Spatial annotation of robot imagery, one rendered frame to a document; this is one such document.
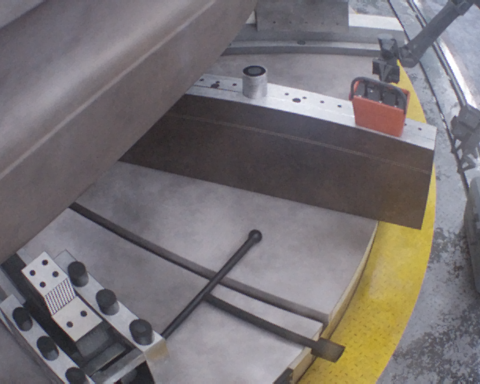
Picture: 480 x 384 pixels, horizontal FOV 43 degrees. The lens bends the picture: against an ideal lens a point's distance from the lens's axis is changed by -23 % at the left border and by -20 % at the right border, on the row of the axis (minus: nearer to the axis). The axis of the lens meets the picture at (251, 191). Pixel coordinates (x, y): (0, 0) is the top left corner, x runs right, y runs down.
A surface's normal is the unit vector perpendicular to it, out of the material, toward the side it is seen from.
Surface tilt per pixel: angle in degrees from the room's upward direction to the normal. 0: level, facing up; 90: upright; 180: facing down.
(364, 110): 97
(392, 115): 97
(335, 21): 90
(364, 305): 0
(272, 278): 0
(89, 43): 67
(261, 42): 0
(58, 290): 90
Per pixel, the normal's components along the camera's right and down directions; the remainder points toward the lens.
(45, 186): 0.76, 0.43
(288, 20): 0.05, 0.68
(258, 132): -0.33, 0.65
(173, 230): -0.02, -0.73
